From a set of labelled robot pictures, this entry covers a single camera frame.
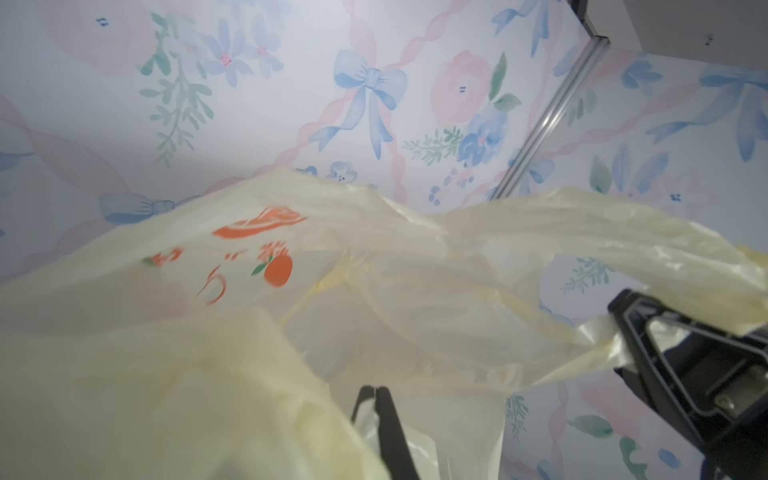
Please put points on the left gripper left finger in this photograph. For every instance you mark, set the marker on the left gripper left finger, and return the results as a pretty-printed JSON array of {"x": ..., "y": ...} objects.
[{"x": 376, "y": 419}]

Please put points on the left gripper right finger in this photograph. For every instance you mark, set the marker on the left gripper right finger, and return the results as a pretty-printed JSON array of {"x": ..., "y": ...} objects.
[{"x": 707, "y": 384}]

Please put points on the right metal corner post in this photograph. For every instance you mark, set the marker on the right metal corner post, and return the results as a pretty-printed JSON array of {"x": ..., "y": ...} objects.
[{"x": 552, "y": 115}]

